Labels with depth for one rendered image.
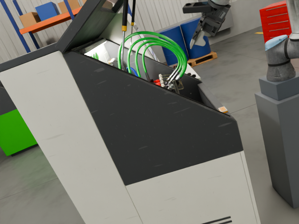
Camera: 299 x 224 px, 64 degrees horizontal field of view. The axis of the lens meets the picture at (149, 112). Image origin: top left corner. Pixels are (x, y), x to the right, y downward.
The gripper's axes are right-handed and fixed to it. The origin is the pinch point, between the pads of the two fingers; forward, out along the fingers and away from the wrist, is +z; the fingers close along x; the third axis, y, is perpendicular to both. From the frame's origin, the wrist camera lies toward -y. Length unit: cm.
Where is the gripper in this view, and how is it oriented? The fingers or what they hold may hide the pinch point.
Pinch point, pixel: (193, 41)
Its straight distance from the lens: 110.4
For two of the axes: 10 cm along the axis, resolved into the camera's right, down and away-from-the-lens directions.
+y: 8.6, 4.9, -1.2
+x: 4.6, -6.6, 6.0
